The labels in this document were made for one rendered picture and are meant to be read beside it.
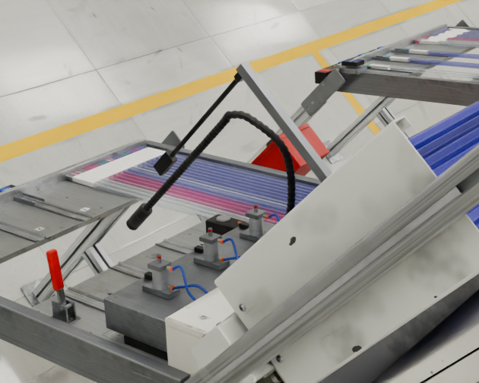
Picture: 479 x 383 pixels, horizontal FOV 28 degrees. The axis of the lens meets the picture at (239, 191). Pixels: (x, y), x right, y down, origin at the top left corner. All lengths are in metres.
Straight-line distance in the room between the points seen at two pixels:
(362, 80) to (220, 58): 1.10
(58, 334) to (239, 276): 0.39
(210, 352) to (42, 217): 0.75
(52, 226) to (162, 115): 1.59
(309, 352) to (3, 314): 0.57
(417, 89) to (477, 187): 1.75
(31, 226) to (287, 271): 0.83
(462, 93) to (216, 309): 1.41
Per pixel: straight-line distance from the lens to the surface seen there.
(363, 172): 0.92
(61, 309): 1.40
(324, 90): 2.68
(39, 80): 3.14
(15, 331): 1.46
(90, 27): 3.41
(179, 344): 1.23
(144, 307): 1.30
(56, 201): 1.86
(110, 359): 1.31
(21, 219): 1.80
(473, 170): 0.83
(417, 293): 0.94
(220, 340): 1.09
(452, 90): 2.54
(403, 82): 2.60
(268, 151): 2.33
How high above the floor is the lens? 2.19
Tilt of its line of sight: 42 degrees down
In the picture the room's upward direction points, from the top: 45 degrees clockwise
